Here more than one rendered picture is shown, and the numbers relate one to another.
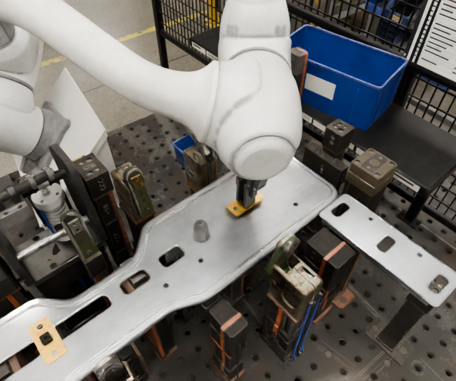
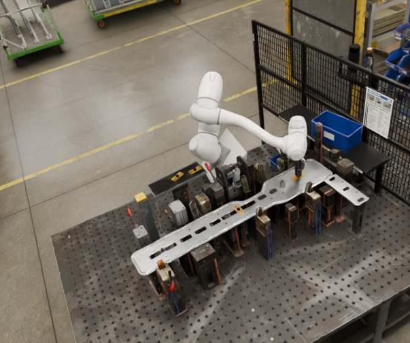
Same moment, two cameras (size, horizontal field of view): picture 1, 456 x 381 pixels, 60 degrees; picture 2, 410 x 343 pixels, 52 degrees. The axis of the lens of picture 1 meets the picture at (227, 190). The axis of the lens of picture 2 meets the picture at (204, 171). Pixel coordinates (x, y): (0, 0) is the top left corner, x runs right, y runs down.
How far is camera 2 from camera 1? 193 cm
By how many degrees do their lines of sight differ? 16
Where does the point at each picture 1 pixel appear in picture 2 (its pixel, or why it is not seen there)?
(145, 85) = (272, 140)
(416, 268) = (354, 195)
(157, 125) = (261, 151)
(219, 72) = (287, 137)
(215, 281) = (287, 197)
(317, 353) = (326, 235)
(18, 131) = (213, 153)
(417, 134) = (367, 153)
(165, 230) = (270, 184)
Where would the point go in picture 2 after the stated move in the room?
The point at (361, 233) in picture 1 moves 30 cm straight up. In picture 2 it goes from (338, 186) to (340, 148)
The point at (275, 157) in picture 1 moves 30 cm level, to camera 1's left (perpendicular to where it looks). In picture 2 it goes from (299, 155) to (245, 155)
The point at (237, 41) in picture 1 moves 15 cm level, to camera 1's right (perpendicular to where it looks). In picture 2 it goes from (292, 129) to (319, 129)
